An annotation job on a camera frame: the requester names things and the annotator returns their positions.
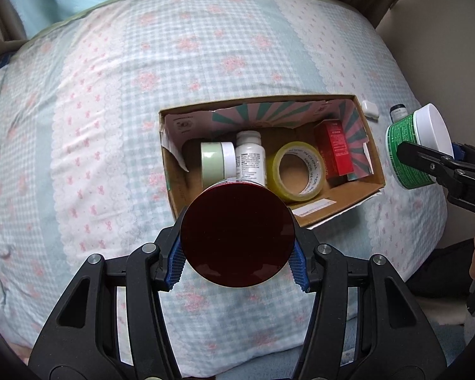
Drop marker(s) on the cardboard box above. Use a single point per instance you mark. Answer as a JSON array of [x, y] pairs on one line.
[[340, 202]]

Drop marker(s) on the dark cloth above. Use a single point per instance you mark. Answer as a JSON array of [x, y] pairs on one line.
[[439, 269]]

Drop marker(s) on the small light green jar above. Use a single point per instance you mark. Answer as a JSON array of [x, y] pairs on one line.
[[213, 160]]

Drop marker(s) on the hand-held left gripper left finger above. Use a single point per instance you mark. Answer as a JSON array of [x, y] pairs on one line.
[[175, 265]]

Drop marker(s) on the small bottle black cap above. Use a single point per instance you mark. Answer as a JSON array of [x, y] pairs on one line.
[[398, 111]]

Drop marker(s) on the dark red lid jar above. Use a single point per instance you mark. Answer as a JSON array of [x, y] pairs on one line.
[[237, 233]]

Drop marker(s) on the yellow tape roll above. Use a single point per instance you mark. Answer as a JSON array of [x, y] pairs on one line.
[[287, 158]]

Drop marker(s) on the checkered floral bed sheet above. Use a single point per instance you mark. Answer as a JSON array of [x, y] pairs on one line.
[[83, 146]]

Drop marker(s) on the red carton box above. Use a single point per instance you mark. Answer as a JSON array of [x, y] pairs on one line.
[[336, 150]]

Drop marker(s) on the large green jar white lid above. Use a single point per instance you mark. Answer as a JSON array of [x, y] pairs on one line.
[[407, 134]]

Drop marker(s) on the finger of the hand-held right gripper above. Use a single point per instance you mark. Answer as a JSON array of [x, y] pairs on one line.
[[419, 156], [460, 152]]

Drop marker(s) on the white pill bottle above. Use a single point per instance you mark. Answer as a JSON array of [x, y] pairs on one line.
[[250, 158]]

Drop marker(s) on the small white case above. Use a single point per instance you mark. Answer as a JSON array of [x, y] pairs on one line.
[[370, 109]]

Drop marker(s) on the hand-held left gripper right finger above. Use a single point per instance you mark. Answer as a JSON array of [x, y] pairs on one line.
[[300, 266]]

